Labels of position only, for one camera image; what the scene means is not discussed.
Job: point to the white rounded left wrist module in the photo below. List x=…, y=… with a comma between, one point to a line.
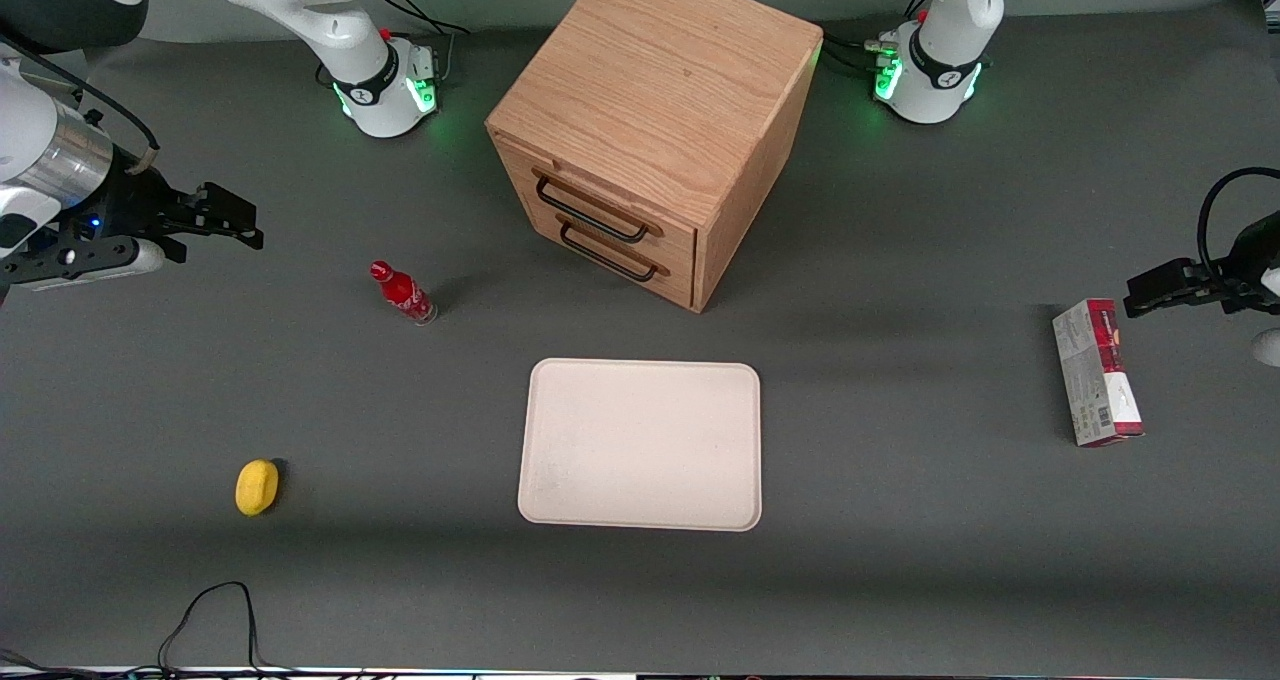
x=1270, y=347

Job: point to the oak wooden drawer cabinet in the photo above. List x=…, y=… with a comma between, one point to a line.
x=660, y=80

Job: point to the white rounded wrist module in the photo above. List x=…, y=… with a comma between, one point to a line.
x=1270, y=347
x=140, y=258

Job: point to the red soda bottle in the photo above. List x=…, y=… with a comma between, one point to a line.
x=402, y=293

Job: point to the beige rectangular tray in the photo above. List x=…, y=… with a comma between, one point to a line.
x=640, y=445

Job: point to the white rounded right wrist module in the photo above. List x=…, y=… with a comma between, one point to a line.
x=140, y=258

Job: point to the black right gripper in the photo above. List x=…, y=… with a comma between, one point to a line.
x=128, y=204

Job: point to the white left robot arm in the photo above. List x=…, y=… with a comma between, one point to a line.
x=950, y=70

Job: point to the red and grey carton box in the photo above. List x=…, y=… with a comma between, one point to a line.
x=1095, y=370

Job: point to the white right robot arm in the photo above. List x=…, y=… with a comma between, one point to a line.
x=330, y=20

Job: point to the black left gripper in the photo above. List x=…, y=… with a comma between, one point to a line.
x=1249, y=258

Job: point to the yellow lemon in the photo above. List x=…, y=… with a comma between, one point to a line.
x=256, y=487

